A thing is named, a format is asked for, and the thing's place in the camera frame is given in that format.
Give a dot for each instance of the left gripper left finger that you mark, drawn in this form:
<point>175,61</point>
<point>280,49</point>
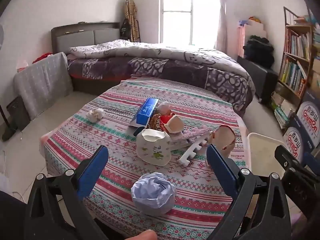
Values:
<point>55,208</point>

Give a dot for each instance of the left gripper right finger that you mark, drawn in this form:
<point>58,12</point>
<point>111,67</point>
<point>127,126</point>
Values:
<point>259,208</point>

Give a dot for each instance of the small white tissue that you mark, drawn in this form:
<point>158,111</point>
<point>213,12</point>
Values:
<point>95,115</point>

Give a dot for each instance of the blue-white paper ball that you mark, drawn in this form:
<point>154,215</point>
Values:
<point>152,194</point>

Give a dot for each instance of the white printed paper cup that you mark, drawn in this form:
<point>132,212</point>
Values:
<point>153,147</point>

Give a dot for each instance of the torn red paper cup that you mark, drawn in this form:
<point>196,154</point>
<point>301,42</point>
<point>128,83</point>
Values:
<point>224,140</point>

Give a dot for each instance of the blue cardboard box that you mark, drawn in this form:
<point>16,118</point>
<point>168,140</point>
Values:
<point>145,112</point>

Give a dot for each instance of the red snack wrapper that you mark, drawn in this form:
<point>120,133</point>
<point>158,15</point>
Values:
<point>158,122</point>

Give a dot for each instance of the pink fuzzy foam puzzle piece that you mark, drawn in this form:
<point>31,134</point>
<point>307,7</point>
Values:
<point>192,142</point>

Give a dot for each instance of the torn beige paper cup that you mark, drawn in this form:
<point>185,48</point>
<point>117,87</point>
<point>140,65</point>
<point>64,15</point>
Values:
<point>174,125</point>

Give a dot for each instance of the white tissue ball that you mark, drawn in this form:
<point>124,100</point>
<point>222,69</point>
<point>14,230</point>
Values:
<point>164,108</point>

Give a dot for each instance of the white plastic trash bin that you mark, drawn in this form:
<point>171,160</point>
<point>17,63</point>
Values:
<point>262,149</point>

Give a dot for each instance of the left hand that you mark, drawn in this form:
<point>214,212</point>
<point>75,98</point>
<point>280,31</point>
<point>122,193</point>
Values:
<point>145,235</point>

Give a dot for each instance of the lower Ganten water carton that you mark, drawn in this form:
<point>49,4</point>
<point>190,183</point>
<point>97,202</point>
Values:
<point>297,139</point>

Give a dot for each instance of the ganten water carton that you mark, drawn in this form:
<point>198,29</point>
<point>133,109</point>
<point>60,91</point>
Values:
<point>297,139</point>
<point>308,114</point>

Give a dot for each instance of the upper Ganten water carton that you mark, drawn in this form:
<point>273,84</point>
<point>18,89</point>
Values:
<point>308,114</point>

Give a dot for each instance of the wooden bookshelf with books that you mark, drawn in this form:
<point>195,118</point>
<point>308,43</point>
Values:
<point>297,59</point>

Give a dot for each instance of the grey cloth covered stand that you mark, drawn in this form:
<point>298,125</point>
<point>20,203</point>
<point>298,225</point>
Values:
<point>41,84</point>

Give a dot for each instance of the black storage bench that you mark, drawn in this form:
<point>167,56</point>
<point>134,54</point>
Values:
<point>264,79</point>

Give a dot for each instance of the pile of black clothes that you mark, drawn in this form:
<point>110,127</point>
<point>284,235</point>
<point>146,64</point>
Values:
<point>260,51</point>

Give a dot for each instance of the grey padded bed headboard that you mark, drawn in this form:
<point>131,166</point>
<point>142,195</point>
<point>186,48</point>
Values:
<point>83,34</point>

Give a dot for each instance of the plaid coat on rack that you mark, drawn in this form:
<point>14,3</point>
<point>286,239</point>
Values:
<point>130,27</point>

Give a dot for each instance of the window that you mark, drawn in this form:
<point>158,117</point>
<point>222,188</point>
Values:
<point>200,23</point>

